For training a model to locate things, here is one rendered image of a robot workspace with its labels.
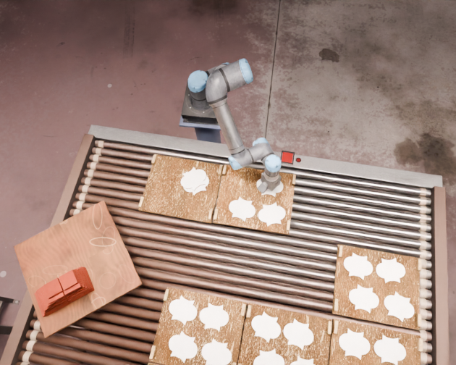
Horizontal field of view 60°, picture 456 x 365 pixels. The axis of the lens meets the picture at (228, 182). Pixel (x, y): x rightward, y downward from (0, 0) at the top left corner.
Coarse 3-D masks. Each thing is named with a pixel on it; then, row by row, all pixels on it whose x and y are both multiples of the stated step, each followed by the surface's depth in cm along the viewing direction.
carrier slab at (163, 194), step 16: (160, 160) 229; (176, 160) 228; (192, 160) 228; (160, 176) 225; (176, 176) 225; (208, 176) 224; (144, 192) 222; (160, 192) 221; (176, 192) 221; (208, 192) 220; (144, 208) 218; (160, 208) 218; (176, 208) 217; (192, 208) 217; (208, 208) 216
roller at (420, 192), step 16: (96, 144) 237; (112, 144) 236; (128, 144) 237; (208, 160) 230; (224, 160) 229; (304, 176) 224; (320, 176) 223; (336, 176) 223; (400, 192) 218; (416, 192) 217
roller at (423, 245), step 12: (84, 192) 226; (96, 192) 225; (108, 192) 224; (120, 192) 224; (300, 228) 213; (312, 228) 212; (324, 228) 211; (336, 228) 211; (372, 240) 209; (384, 240) 207; (396, 240) 207; (408, 240) 206; (420, 240) 207
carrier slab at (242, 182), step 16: (224, 176) 223; (240, 176) 223; (256, 176) 222; (288, 176) 222; (224, 192) 220; (240, 192) 219; (256, 192) 219; (288, 192) 218; (224, 208) 216; (256, 208) 215; (288, 208) 214; (224, 224) 212; (240, 224) 212; (256, 224) 212
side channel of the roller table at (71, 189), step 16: (80, 144) 234; (80, 160) 230; (80, 176) 228; (64, 192) 222; (80, 192) 231; (64, 208) 218; (32, 304) 199; (16, 320) 196; (16, 336) 193; (16, 352) 191
